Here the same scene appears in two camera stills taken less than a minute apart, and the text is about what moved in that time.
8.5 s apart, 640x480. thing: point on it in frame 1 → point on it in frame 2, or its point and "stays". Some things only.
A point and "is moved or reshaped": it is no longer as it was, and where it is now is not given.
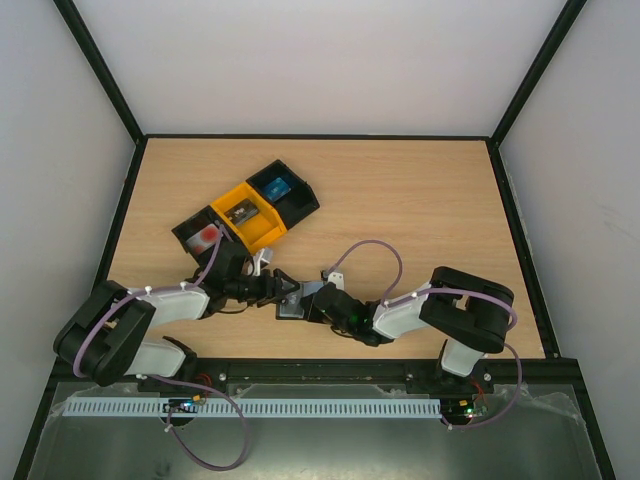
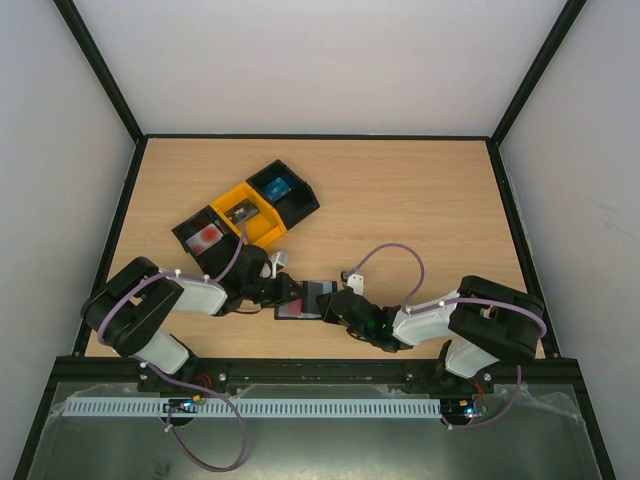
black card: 292,308 is moved or reshaped
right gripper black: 306,305 stays
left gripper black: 273,290 stays
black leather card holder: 294,308 stays
